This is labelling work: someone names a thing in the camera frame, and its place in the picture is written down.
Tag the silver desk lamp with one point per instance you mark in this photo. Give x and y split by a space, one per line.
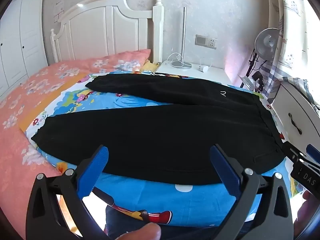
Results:
182 63

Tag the white wooden headboard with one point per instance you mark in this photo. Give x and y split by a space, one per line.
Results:
100 30

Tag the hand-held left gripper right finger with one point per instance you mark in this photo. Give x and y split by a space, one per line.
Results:
225 172

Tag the plaid cloth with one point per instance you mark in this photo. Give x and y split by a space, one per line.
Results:
272 77

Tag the paper wall sticker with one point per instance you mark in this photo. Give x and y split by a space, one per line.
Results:
59 10

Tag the blue cartoon printed blanket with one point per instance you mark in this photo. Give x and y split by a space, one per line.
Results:
175 200

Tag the yellow pillow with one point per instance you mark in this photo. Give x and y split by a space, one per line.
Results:
148 67

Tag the standing fan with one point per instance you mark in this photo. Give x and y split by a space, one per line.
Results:
266 43

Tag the white bedside table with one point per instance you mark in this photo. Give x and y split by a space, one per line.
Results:
215 75

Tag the white wardrobe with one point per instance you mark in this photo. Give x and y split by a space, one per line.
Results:
17 42

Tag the person's right hand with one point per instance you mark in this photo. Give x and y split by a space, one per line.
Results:
308 210

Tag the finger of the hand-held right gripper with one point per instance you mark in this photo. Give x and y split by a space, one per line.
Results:
313 151
292 151

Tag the grey wall switch panel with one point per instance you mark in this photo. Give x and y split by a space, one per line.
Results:
201 40

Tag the white drawer cabinet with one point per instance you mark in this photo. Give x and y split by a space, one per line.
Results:
297 110

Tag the patterned white curtain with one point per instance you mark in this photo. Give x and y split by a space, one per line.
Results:
295 30

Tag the pink floral bedsheet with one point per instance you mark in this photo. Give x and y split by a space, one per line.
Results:
22 100

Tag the person's left hand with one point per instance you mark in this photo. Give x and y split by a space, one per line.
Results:
142 232

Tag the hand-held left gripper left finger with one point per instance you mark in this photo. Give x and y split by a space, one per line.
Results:
93 172

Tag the black pants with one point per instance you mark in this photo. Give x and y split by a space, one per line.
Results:
155 140

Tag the white wall socket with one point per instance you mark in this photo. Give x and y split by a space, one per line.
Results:
213 43

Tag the white power adapter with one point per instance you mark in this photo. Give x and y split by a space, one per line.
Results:
203 68

